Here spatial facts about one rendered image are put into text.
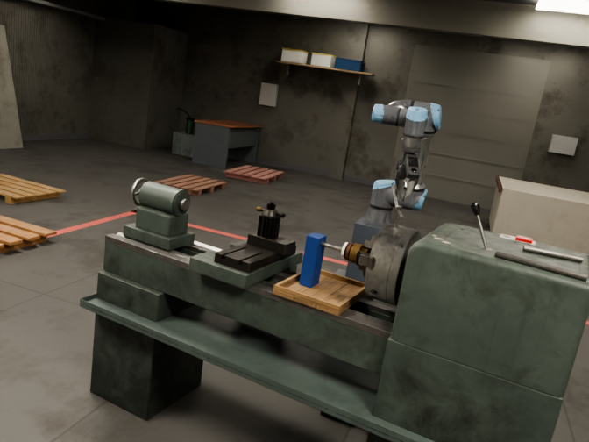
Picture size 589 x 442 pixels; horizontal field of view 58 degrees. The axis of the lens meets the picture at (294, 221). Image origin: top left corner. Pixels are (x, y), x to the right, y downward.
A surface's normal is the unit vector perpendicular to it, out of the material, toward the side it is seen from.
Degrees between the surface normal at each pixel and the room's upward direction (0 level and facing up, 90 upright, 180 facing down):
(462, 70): 90
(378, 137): 90
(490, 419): 90
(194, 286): 90
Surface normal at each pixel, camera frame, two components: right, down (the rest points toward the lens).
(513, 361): -0.46, 0.14
